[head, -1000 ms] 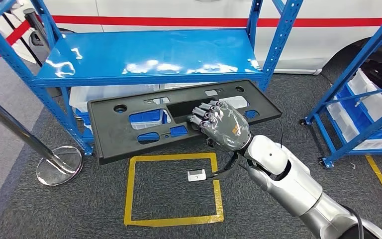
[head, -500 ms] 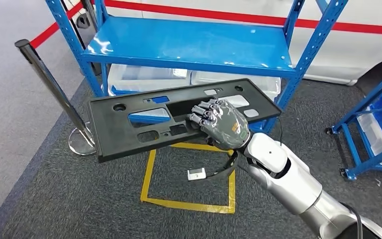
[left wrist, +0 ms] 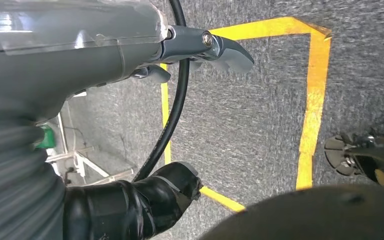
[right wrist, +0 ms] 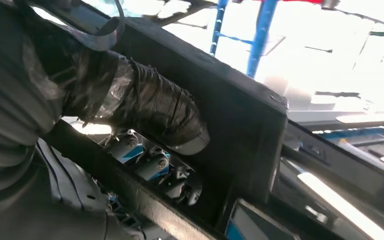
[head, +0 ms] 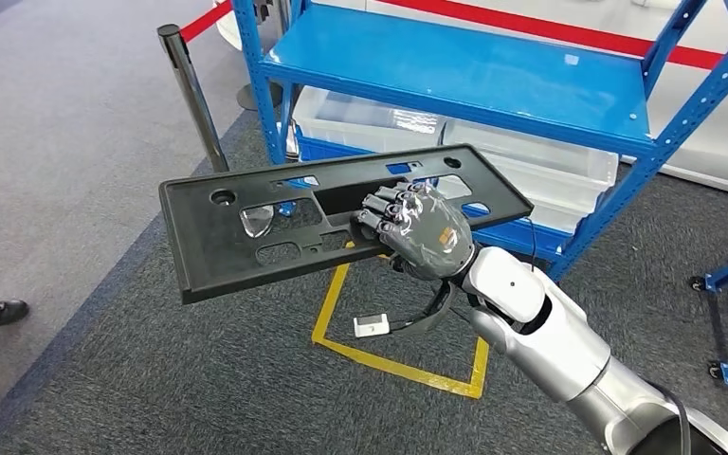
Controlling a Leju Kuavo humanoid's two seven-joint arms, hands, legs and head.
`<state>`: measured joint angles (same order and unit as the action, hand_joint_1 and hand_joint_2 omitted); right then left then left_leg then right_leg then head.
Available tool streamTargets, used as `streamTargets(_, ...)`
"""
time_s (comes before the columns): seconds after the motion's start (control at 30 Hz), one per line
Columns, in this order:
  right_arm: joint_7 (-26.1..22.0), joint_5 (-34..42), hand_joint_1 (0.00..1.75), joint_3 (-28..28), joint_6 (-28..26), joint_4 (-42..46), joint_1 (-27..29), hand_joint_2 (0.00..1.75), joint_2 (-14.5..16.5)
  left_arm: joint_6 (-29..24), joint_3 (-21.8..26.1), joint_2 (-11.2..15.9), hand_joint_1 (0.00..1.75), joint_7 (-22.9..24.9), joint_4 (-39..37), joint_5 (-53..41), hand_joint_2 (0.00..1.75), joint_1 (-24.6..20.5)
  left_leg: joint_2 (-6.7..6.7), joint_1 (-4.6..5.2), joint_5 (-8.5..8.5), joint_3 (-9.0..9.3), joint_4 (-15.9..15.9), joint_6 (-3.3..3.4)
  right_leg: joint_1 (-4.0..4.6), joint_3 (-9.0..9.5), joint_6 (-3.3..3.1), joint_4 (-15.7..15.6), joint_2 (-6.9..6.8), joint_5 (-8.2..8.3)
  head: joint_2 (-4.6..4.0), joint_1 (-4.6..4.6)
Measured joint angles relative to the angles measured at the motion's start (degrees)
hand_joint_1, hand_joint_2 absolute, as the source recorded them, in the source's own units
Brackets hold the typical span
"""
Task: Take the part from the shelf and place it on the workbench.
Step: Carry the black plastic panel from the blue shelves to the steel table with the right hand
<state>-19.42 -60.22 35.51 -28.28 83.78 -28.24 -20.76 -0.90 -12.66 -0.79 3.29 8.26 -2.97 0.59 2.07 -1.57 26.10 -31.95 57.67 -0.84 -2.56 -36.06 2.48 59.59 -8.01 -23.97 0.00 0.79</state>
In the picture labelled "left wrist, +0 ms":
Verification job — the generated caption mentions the black cable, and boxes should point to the black cable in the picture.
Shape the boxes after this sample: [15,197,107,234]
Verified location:
[132,0,192,183]

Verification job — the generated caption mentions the white metal frame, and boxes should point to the white metal frame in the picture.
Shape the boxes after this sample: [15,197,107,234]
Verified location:
[45,92,137,187]

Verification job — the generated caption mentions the yellow floor tape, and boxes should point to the yellow floor tape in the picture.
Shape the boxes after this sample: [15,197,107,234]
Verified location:
[159,16,333,213]

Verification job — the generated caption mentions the green plastic crate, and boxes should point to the green plastic crate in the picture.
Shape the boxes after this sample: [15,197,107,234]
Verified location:
[35,124,57,150]

